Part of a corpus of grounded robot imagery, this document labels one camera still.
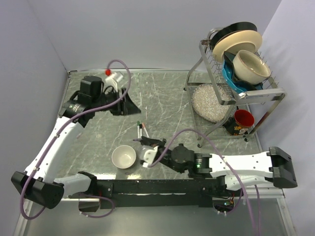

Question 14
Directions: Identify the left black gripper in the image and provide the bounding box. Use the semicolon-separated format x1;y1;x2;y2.
92;87;141;115

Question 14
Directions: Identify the white pen black tip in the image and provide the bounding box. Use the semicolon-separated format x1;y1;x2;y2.
139;128;143;138

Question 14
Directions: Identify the white pen green tip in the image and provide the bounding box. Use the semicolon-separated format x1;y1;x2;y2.
137;125;140;139

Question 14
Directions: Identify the white pen pink tip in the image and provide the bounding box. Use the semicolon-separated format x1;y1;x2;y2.
143;128;150;138

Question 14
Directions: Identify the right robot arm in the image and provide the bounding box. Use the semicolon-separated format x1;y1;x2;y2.
138;137;298;196

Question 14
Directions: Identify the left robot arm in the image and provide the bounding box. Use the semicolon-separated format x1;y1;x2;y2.
11;72;141;209

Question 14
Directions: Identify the black base bar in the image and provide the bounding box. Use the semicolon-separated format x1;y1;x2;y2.
68;179;244;212

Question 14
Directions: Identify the white ceramic bowl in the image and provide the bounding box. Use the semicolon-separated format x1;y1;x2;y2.
111;145;136;169

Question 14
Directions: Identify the clear textured glass plate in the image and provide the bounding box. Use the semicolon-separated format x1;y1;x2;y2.
191;84;230;123

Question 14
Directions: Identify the metal dish rack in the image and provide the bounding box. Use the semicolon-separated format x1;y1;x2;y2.
184;28;286;141

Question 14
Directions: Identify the red cup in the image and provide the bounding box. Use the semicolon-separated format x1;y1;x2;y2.
234;109;254;128

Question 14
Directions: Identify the blue dish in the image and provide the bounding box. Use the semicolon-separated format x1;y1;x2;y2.
222;51;263;93

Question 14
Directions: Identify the cream bowl on rack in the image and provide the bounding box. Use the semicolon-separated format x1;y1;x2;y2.
232;50;271;85

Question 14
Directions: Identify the cream plate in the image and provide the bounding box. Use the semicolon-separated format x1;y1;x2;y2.
212;30;263;63

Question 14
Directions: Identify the black plate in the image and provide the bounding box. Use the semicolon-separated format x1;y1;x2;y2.
211;22;257;48

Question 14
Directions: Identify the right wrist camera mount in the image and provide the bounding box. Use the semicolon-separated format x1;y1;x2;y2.
139;146;158;168

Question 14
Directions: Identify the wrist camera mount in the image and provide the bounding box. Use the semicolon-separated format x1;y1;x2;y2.
139;146;158;168
105;72;124;91

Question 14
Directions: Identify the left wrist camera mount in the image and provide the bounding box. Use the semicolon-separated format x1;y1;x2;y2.
105;72;124;91

